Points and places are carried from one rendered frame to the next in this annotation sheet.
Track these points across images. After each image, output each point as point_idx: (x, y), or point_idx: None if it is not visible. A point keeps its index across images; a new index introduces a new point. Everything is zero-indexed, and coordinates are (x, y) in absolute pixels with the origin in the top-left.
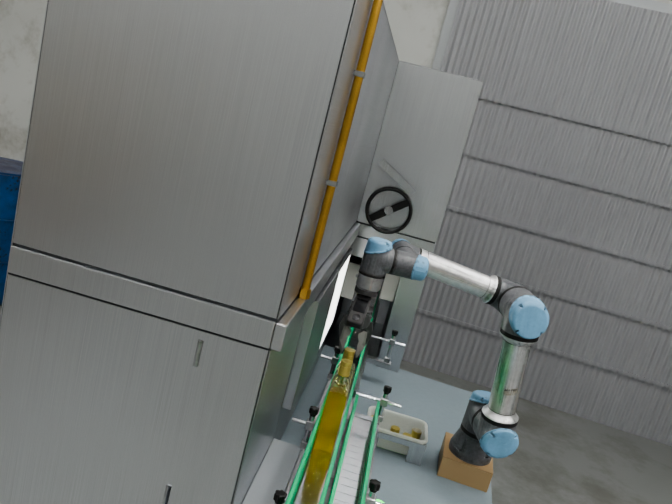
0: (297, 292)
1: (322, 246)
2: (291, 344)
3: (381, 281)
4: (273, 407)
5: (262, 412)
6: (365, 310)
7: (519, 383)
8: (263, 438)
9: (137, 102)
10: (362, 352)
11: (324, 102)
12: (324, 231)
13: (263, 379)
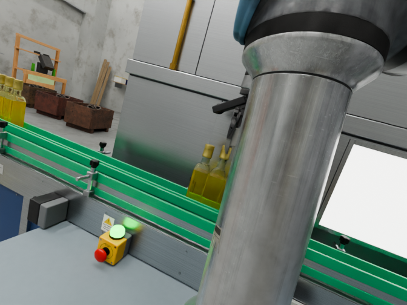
0: (168, 65)
1: (235, 63)
2: (186, 114)
3: (249, 77)
4: (167, 147)
5: (137, 120)
6: (227, 101)
7: (227, 213)
8: (155, 158)
9: None
10: (405, 288)
11: None
12: (228, 48)
13: (126, 88)
